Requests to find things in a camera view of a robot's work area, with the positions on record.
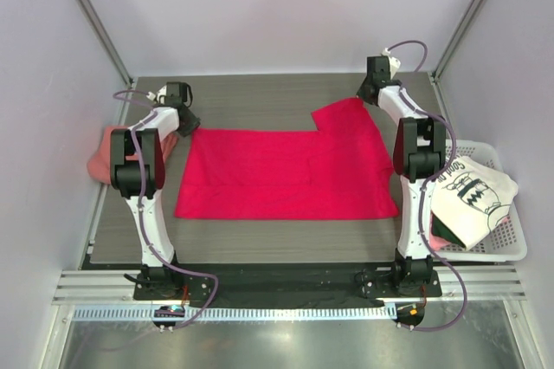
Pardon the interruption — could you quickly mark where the salmon pink t shirt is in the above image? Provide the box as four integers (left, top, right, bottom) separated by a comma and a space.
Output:
87, 126, 178, 185

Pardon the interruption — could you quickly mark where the bright pink t shirt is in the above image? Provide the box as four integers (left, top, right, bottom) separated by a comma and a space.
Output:
174, 98, 399, 221

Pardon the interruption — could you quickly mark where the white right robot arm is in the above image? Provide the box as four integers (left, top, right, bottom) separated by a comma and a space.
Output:
357, 51, 446, 297

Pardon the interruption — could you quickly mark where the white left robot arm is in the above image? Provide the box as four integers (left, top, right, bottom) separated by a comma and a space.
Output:
109, 81, 200, 299

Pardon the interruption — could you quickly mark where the white printed t shirt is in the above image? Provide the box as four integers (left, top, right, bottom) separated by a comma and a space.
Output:
431, 156, 519, 250

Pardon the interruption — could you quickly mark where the dark green garment in basket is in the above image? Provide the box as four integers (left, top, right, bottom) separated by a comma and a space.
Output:
431, 216, 467, 249

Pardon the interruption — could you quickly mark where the pink garment in basket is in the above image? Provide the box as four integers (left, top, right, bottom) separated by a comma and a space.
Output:
429, 233, 451, 251

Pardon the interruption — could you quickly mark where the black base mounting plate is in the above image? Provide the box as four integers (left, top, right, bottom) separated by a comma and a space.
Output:
124, 261, 442, 325

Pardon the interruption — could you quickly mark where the white perforated plastic basket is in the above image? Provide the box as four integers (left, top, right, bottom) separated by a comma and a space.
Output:
438, 139, 527, 262

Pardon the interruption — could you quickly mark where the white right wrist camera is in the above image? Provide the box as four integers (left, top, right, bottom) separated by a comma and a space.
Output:
381, 48, 401, 79

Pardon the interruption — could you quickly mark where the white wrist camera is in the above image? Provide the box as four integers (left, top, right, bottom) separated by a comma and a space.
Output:
146, 86, 167, 105
381, 48, 401, 79

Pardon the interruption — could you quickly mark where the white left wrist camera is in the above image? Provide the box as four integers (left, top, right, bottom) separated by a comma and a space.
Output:
146, 86, 167, 105

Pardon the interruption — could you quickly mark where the left aluminium frame post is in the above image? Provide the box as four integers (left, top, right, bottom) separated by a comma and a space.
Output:
75, 0, 133, 87

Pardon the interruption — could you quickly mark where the aluminium frame post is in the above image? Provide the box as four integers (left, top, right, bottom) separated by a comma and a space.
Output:
75, 0, 133, 87
431, 0, 487, 84

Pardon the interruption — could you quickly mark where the right aluminium frame post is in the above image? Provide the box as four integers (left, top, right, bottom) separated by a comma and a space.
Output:
431, 0, 487, 84

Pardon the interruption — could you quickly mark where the aluminium front rail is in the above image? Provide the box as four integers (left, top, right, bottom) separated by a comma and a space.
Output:
52, 264, 526, 305

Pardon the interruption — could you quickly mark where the white slotted cable duct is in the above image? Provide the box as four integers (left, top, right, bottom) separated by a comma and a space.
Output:
73, 304, 396, 324

